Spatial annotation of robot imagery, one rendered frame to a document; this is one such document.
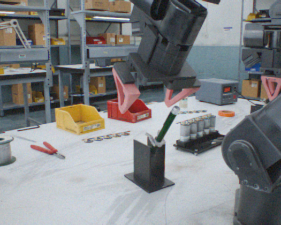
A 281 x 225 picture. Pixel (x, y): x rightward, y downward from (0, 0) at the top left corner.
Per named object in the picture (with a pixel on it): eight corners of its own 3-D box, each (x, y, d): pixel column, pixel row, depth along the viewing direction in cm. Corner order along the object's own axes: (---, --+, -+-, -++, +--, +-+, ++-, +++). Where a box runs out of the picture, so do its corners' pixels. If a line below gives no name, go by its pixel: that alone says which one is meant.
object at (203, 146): (209, 135, 82) (209, 130, 81) (232, 140, 77) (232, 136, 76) (172, 148, 71) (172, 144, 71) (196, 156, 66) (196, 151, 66)
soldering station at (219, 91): (237, 103, 126) (239, 81, 124) (220, 106, 120) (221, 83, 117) (212, 98, 138) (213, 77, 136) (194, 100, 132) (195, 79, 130)
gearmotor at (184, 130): (191, 143, 71) (192, 123, 70) (185, 145, 69) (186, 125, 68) (183, 141, 73) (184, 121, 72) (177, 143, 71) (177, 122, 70)
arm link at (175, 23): (143, 28, 44) (158, -16, 39) (168, 24, 47) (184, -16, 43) (174, 54, 41) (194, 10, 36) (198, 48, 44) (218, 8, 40)
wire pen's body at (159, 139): (149, 159, 52) (173, 116, 45) (144, 152, 53) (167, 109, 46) (156, 157, 53) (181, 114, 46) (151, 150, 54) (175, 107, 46)
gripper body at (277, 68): (258, 73, 83) (260, 47, 81) (272, 71, 90) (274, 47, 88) (280, 75, 78) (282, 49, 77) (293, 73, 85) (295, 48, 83)
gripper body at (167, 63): (124, 61, 47) (137, 21, 42) (175, 60, 52) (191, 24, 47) (141, 88, 44) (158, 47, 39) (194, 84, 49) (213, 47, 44)
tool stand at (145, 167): (139, 206, 52) (162, 173, 45) (116, 163, 58) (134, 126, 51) (165, 197, 56) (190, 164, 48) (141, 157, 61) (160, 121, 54)
